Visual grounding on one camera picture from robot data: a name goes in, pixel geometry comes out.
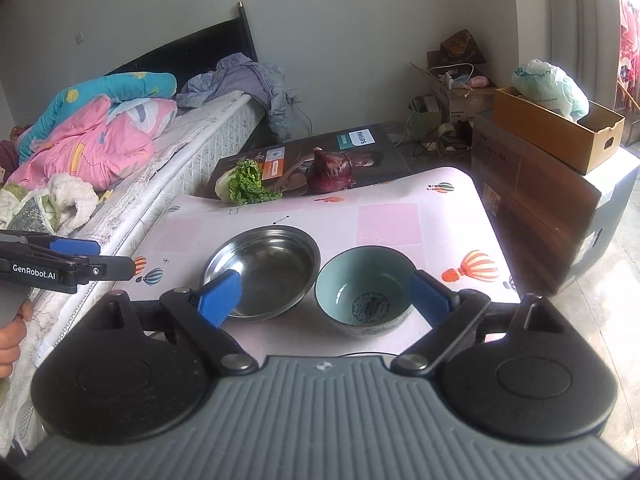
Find teal ceramic bowl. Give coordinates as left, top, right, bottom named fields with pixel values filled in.
left=314, top=246, right=416, bottom=337

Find small steel bowl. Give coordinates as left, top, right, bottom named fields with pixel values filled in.
left=202, top=226, right=321, bottom=322

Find left hand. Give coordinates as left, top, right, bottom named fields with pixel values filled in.
left=0, top=300, right=32, bottom=379

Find green floral pillow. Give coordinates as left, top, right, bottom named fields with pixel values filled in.
left=6, top=195, right=62, bottom=234

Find white fluffy blanket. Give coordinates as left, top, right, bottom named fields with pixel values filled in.
left=1, top=174, right=99, bottom=236

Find pink patterned tablecloth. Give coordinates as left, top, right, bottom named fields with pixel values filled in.
left=116, top=167, right=518, bottom=360

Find bok choy cabbage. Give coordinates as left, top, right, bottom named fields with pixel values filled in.
left=214, top=159, right=282, bottom=206

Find large brown grey carton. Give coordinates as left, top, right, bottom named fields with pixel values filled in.
left=472, top=112, right=639, bottom=292

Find pink and teal quilt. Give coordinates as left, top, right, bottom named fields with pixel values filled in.
left=9, top=72, right=177, bottom=192

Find dark Philips box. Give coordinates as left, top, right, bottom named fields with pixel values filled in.
left=204, top=124, right=410, bottom=198

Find long brown cardboard box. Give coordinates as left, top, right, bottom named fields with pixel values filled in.
left=492, top=87, right=625, bottom=176

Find purple grey clothes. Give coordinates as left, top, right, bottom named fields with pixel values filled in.
left=175, top=53, right=291, bottom=142

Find open cardboard box clutter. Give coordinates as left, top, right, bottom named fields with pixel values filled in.
left=411, top=29, right=497, bottom=122

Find green plastic bag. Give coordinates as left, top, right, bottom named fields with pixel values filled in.
left=511, top=58, right=590, bottom=122

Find black headboard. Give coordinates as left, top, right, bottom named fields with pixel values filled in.
left=111, top=1, right=258, bottom=89

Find grey curtain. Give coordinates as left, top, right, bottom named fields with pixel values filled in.
left=549, top=0, right=620, bottom=108

